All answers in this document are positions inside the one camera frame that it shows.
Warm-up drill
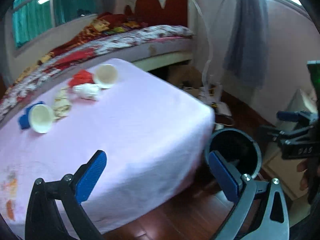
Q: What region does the yellowish cloth wad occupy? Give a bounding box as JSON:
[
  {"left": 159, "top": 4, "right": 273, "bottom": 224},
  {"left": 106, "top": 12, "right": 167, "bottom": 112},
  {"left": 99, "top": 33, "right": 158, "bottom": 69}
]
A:
[{"left": 52, "top": 87, "right": 72, "bottom": 121}]

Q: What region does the white tissue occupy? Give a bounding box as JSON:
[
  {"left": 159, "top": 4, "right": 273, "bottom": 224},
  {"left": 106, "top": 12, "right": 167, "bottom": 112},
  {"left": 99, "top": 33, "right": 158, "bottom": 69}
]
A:
[{"left": 72, "top": 83, "right": 100, "bottom": 101}]

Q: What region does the red paper cup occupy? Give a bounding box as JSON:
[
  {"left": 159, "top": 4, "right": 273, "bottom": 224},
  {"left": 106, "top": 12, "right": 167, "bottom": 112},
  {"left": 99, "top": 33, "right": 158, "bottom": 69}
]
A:
[{"left": 93, "top": 64, "right": 118, "bottom": 89}]

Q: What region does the blue patterned paper cup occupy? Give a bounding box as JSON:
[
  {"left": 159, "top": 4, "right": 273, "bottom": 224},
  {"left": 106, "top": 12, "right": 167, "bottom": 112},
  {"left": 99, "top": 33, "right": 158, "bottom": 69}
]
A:
[{"left": 28, "top": 104, "right": 54, "bottom": 134}]

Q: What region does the black trash bucket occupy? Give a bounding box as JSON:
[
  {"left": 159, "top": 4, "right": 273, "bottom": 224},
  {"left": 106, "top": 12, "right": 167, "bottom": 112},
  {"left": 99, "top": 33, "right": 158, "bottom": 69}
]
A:
[{"left": 204, "top": 128, "right": 262, "bottom": 179}]

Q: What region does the beige bedside cabinet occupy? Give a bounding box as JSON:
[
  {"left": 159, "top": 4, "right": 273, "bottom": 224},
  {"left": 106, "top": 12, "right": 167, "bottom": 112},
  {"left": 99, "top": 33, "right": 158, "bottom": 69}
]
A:
[{"left": 263, "top": 89, "right": 317, "bottom": 200}]

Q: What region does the grey curtain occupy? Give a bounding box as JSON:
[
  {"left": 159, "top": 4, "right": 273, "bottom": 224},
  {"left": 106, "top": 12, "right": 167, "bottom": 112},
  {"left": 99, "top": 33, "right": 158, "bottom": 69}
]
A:
[{"left": 223, "top": 0, "right": 268, "bottom": 88}]

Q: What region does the blue crumpled wrapper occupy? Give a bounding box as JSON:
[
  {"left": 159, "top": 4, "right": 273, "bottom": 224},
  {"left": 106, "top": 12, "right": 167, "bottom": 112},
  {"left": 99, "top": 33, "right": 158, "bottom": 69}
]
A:
[{"left": 18, "top": 101, "right": 46, "bottom": 130}]

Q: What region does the cardboard box on floor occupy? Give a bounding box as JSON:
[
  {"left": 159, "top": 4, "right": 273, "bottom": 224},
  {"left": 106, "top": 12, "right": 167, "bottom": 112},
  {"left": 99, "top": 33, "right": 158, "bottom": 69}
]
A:
[{"left": 168, "top": 65, "right": 202, "bottom": 88}]

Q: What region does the red crumpled wrapper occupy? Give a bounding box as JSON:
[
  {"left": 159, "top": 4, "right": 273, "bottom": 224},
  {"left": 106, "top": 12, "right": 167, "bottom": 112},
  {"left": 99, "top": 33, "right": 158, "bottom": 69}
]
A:
[{"left": 68, "top": 69, "right": 94, "bottom": 88}]

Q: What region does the red heart headboard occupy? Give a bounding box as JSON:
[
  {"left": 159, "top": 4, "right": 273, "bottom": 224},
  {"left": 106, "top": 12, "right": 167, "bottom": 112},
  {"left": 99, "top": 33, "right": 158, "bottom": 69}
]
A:
[{"left": 124, "top": 0, "right": 189, "bottom": 27}]

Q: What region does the bed with floral mattress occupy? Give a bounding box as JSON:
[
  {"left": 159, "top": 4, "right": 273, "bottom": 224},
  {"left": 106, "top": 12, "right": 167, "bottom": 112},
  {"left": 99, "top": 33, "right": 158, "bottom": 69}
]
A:
[{"left": 1, "top": 25, "right": 194, "bottom": 125}]

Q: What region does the red patterned blanket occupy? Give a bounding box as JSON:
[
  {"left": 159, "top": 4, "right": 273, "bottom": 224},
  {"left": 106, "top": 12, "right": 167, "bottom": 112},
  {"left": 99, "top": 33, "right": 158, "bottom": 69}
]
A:
[{"left": 13, "top": 12, "right": 148, "bottom": 86}]

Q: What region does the window with green curtain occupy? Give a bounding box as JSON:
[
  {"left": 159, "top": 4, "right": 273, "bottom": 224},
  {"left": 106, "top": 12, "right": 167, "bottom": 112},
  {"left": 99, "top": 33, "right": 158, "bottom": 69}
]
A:
[{"left": 12, "top": 0, "right": 97, "bottom": 49}]

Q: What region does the white power cable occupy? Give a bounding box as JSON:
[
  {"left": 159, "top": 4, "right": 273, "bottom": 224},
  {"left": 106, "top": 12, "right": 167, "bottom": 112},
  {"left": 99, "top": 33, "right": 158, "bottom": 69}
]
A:
[{"left": 172, "top": 0, "right": 226, "bottom": 106}]

